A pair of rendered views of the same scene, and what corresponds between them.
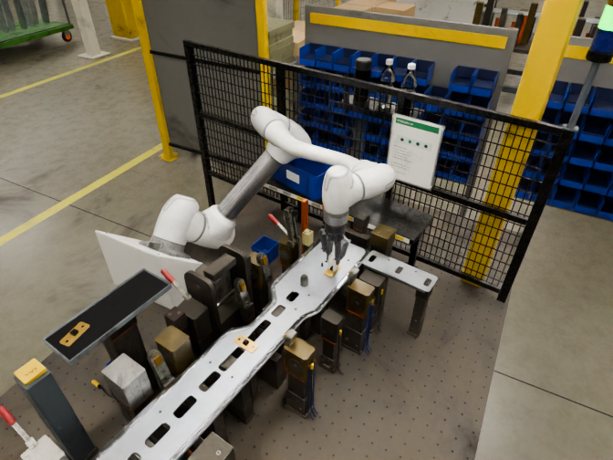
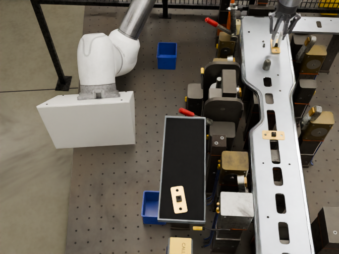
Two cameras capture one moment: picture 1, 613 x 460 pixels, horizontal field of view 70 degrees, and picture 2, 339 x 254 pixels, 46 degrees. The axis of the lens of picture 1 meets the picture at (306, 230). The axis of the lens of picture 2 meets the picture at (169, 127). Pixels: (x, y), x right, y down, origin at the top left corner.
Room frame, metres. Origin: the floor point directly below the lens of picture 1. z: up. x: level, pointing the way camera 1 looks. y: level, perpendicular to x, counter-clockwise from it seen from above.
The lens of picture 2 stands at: (0.44, 0.94, 2.26)
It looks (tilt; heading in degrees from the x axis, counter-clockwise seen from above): 56 degrees down; 329
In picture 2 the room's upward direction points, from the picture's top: straight up
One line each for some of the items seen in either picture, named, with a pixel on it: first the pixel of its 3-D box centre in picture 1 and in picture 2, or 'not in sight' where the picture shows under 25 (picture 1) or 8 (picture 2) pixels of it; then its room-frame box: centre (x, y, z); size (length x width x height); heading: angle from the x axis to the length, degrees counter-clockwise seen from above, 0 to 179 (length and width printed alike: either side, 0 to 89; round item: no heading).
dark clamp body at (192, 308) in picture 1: (197, 341); (213, 155); (1.01, 0.40, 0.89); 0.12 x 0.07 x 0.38; 56
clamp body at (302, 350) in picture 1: (303, 381); (311, 141); (0.87, 0.01, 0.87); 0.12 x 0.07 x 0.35; 56
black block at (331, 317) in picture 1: (333, 344); (301, 105); (1.04, -0.11, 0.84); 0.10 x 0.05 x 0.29; 56
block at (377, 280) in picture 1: (371, 303); (298, 61); (1.25, -0.27, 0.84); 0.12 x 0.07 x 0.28; 56
